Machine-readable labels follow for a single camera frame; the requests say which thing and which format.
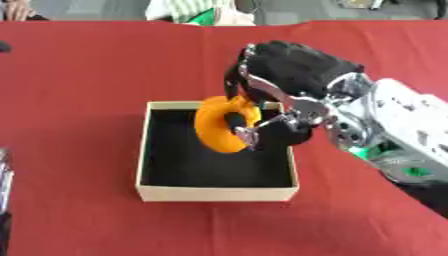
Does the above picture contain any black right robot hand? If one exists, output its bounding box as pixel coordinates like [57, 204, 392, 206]
[222, 40, 368, 152]

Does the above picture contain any orange ring toy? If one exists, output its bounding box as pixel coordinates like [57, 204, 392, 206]
[192, 95, 263, 154]

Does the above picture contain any tan cardboard box black inside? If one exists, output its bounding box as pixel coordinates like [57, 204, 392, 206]
[134, 100, 301, 203]

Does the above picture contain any person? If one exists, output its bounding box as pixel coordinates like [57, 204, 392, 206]
[143, 0, 259, 27]

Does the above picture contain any person's hand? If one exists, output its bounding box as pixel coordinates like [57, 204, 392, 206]
[1, 0, 39, 22]

